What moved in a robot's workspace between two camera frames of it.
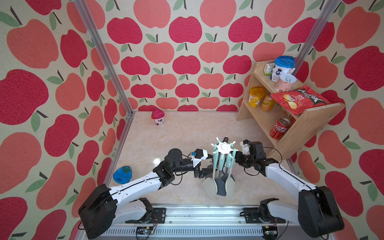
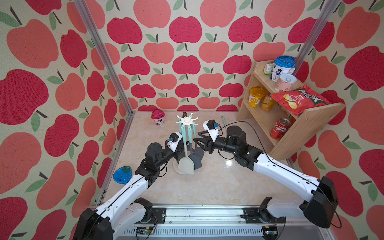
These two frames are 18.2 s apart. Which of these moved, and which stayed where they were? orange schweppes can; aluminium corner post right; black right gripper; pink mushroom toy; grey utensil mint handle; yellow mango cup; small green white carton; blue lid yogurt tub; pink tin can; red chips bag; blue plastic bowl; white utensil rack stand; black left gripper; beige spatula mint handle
Moved: black left gripper; white utensil rack stand; grey utensil mint handle; black right gripper; beige spatula mint handle
Stayed: pink mushroom toy; blue plastic bowl; small green white carton; yellow mango cup; aluminium corner post right; blue lid yogurt tub; pink tin can; red chips bag; orange schweppes can
